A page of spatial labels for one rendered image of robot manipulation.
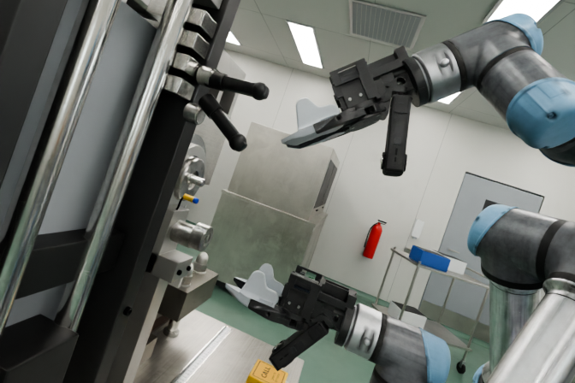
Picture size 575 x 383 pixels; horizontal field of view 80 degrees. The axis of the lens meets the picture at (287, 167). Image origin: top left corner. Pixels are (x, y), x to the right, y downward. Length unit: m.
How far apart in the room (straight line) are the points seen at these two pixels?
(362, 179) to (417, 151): 0.85
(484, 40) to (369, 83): 0.15
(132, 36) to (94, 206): 0.12
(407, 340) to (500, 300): 0.29
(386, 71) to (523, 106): 0.17
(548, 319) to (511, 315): 0.20
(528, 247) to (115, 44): 0.68
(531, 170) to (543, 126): 5.08
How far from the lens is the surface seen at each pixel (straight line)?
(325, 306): 0.61
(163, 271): 0.56
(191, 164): 0.57
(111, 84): 0.26
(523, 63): 0.51
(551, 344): 0.64
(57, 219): 0.27
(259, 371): 0.79
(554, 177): 5.65
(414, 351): 0.61
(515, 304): 0.83
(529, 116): 0.47
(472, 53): 0.53
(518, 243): 0.74
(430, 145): 5.19
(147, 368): 0.75
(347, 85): 0.50
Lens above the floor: 1.32
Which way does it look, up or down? level
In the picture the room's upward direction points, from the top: 19 degrees clockwise
